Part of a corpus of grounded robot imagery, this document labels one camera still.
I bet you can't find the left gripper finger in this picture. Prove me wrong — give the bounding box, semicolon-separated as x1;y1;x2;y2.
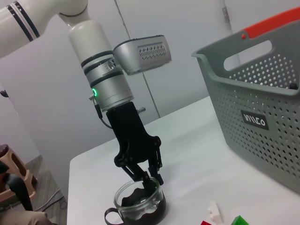
147;144;164;186
114;161;155;192

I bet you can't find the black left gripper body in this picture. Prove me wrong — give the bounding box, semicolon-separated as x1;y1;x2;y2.
105;102;162;167

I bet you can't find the small white building block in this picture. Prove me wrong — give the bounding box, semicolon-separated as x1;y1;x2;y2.
207;201;223;222

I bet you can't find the grey perforated storage basket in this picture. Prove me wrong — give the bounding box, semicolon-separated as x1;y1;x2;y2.
191;7;300;200

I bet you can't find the green building block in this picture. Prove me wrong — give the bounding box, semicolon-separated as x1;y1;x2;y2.
231;215;249;225

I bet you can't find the black curved chair part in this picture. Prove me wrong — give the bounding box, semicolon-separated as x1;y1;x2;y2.
6;172;34;211

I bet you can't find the brown plastic stool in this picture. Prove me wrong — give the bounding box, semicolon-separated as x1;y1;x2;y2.
0;143;38;206

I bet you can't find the khaki trouser leg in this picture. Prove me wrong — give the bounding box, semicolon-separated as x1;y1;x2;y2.
0;210;52;225

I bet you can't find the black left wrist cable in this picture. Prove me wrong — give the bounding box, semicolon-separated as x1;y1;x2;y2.
90;95;113;129

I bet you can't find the left wrist camera housing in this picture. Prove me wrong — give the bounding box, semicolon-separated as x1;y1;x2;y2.
113;35;173;76

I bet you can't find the orange basket carry handle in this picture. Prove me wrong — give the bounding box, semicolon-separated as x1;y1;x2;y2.
241;7;300;39

